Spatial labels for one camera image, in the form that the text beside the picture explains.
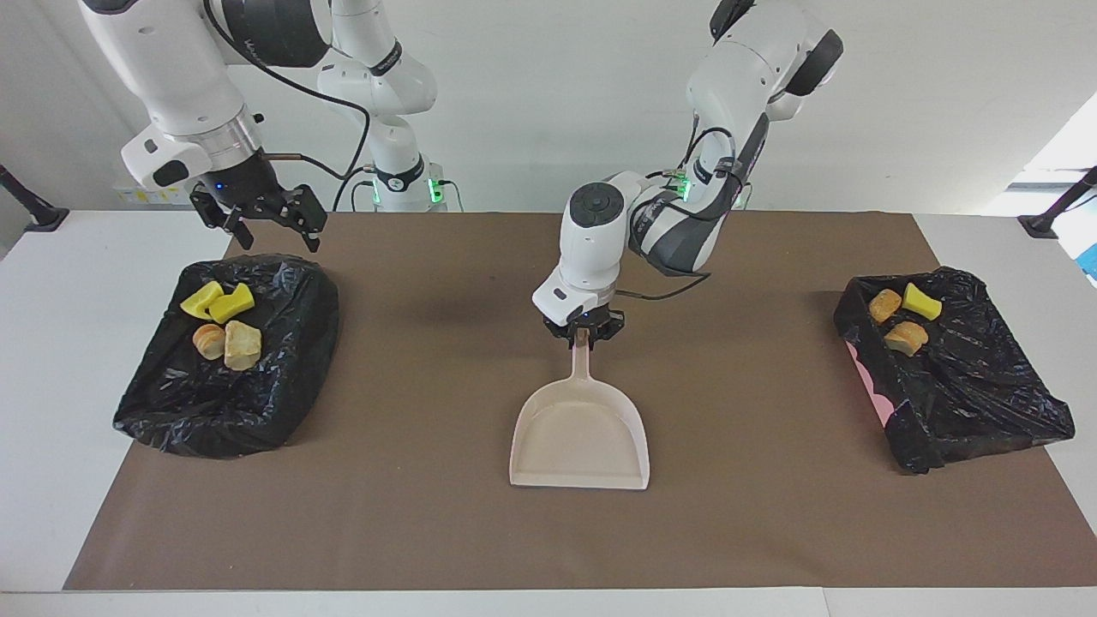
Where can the smooth yellow sponge piece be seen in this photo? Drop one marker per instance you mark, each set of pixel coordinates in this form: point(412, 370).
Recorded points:
point(201, 302)

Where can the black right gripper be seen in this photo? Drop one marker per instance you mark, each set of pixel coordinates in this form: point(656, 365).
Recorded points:
point(248, 193)

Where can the beige plastic dustpan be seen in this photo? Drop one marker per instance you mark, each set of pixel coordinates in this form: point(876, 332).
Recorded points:
point(581, 437)

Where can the right black trash bag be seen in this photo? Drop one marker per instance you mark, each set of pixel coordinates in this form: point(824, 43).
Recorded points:
point(223, 403)

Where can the cream orange ridged foam piece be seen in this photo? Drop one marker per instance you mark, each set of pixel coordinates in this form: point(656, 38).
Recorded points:
point(208, 341)

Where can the black stand clamp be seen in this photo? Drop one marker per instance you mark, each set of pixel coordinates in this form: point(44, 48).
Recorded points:
point(34, 210)
point(1054, 214)

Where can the brown cork like piece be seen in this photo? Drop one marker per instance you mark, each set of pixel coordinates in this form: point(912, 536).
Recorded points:
point(884, 305)

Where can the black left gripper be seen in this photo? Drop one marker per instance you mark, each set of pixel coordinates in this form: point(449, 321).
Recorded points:
point(584, 324)

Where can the pale foam chunk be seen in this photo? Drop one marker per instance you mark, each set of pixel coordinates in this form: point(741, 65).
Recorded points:
point(906, 337)

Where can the white wall outlet box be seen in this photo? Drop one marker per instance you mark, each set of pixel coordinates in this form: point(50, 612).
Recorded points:
point(137, 195)

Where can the blue object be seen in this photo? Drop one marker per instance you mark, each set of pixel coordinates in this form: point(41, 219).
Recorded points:
point(1090, 261)

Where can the beige foam chunk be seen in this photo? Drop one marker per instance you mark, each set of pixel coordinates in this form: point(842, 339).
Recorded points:
point(242, 345)

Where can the left black trash bag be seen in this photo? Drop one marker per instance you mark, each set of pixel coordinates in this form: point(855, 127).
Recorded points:
point(968, 386)

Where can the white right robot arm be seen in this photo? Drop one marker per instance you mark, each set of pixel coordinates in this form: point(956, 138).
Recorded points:
point(171, 68)

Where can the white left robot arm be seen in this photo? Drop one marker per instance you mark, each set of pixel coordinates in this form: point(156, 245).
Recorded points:
point(591, 248)

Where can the black trash bag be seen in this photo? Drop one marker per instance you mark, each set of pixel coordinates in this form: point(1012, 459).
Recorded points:
point(968, 386)
point(223, 403)

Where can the notched yellow sponge piece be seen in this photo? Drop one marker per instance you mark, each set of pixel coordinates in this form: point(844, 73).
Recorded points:
point(233, 306)

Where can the small yellow sponge wedge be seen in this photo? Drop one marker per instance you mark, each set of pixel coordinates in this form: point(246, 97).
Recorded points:
point(921, 302)

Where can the brown paper table mat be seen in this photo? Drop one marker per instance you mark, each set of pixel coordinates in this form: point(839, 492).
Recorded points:
point(428, 514)

